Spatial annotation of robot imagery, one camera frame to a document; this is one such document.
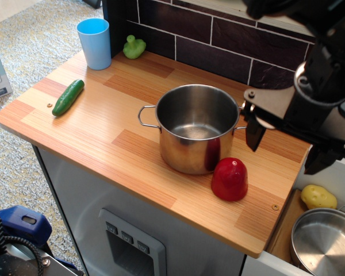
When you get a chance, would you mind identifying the black braided cable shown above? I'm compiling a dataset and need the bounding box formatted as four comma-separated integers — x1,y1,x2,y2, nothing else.
0,234,44,276

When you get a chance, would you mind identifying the white dish rack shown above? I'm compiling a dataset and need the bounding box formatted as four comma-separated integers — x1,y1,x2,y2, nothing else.
305,158,345,189

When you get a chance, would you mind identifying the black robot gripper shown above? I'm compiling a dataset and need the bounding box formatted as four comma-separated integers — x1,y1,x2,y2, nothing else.
241,63,345,175

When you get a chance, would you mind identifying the stainless steel pot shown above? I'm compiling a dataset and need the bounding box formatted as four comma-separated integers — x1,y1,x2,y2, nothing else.
152,84,241,175

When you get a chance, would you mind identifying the grey toy kitchen cabinet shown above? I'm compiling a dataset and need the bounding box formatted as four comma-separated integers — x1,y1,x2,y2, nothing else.
35,148,303,275

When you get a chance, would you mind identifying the green toy cucumber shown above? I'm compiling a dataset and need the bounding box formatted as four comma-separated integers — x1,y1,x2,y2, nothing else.
52,79,85,117

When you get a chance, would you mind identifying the yellow toy potato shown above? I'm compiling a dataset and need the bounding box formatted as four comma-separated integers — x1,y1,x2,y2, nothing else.
300,185,338,209

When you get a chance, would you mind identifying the red toy sweet potato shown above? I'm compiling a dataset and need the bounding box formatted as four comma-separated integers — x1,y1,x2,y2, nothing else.
211,158,248,201

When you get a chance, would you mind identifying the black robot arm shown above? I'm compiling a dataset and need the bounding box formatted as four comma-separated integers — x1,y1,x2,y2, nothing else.
242,1,345,175

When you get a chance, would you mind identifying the light green toy vegetable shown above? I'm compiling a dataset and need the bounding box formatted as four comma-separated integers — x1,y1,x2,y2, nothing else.
123,35,147,59

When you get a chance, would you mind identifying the stainless steel pan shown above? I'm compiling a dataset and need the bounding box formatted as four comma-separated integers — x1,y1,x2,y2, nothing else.
290,208,345,275

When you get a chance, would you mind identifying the blue plastic cup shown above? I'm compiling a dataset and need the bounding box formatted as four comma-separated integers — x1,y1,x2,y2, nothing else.
76,18,112,70

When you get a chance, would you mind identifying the blue clamp tool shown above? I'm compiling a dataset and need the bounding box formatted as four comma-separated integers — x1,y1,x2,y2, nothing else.
0,205,84,275

